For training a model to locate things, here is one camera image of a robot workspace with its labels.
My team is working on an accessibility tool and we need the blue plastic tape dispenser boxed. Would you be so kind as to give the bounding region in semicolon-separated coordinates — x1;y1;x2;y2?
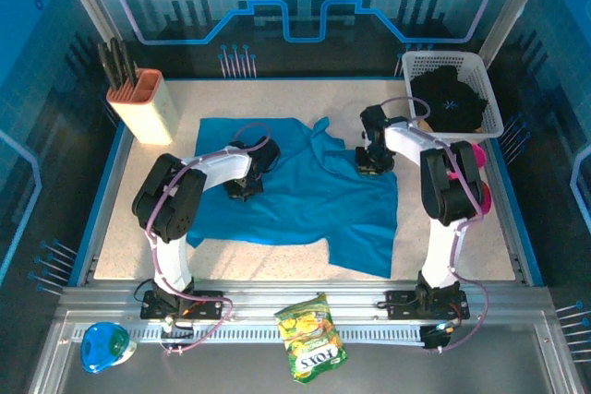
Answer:
80;321;139;375

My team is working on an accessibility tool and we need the beige knife block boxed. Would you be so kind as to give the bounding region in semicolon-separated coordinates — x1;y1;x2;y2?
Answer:
105;68;180;146

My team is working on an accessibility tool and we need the white plastic basket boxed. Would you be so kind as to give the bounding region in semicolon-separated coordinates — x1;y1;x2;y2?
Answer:
400;50;505;145

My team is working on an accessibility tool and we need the blue t-shirt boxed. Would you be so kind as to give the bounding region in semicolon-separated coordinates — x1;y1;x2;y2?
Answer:
186;115;400;280

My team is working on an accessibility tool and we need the red plastic cup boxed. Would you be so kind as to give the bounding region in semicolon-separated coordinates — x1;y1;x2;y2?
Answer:
476;180;494;219

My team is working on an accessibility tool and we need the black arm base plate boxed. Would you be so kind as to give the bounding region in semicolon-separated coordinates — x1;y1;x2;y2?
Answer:
139;290;224;320
385;290;471;320

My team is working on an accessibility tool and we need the green snack bag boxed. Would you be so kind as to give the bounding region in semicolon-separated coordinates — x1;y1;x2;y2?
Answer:
273;292;348;386

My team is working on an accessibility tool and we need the white slotted cable duct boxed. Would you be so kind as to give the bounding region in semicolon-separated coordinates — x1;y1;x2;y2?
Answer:
73;324;428;345

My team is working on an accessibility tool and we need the black handled knife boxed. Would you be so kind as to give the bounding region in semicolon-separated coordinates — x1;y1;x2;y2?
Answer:
95;42;122;90
108;37;131;89
119;40;139;84

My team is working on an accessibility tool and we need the black t-shirt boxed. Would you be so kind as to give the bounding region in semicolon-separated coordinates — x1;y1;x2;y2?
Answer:
409;65;491;135

